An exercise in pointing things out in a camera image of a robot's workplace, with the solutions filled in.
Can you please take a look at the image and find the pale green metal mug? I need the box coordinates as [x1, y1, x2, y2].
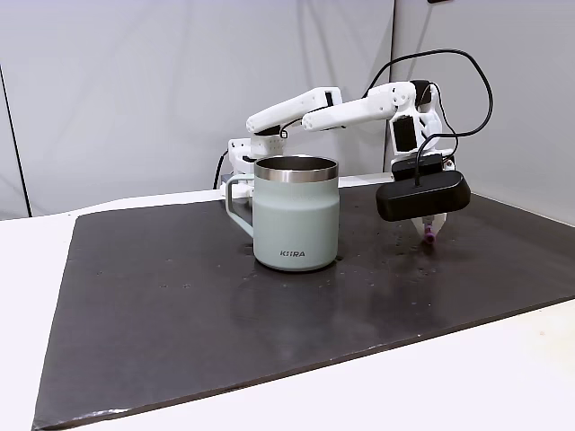
[225, 155, 341, 273]

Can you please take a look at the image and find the dark table mat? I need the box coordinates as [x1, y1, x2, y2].
[31, 178, 575, 431]

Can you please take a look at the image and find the black oval camera box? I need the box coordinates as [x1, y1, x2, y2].
[375, 170, 473, 223]

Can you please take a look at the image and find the black camera cable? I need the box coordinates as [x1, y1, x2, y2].
[367, 48, 495, 189]

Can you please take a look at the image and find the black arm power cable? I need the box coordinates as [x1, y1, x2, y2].
[211, 149, 230, 190]

